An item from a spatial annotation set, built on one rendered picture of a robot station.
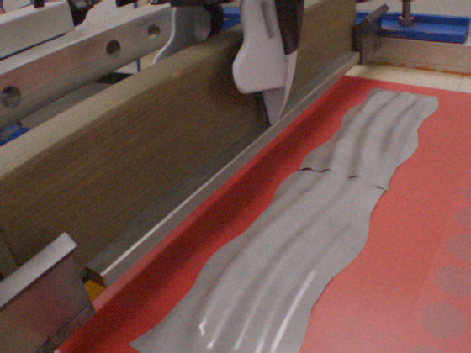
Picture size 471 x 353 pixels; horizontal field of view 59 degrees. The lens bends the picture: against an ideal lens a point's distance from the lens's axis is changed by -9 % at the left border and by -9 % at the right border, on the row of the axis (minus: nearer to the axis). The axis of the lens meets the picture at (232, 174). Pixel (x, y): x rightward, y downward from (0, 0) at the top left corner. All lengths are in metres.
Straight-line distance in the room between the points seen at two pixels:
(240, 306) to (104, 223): 0.08
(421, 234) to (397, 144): 0.10
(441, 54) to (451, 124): 0.14
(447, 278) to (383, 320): 0.05
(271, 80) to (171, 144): 0.08
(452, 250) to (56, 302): 0.21
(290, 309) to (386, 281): 0.06
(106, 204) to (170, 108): 0.06
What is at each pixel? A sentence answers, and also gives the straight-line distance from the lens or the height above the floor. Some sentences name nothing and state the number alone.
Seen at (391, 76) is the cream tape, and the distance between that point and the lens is 0.52.
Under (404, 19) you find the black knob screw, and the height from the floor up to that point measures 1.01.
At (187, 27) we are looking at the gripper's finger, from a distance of 0.32.
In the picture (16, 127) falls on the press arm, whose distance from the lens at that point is 0.68.
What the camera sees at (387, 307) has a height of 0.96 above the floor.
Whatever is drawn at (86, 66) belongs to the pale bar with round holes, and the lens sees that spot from 0.50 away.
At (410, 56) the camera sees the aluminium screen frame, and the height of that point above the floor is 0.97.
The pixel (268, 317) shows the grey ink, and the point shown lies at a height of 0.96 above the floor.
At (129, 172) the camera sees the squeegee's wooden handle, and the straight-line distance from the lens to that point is 0.23.
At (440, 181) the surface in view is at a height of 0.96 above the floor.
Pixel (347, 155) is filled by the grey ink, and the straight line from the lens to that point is 0.35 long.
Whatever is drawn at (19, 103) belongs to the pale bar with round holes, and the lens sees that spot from 0.45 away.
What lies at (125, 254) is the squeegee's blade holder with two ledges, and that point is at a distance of 0.23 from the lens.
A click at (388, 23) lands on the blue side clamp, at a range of 0.56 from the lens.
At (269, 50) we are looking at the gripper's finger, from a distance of 0.29.
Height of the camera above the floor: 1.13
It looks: 31 degrees down
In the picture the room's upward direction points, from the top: 8 degrees counter-clockwise
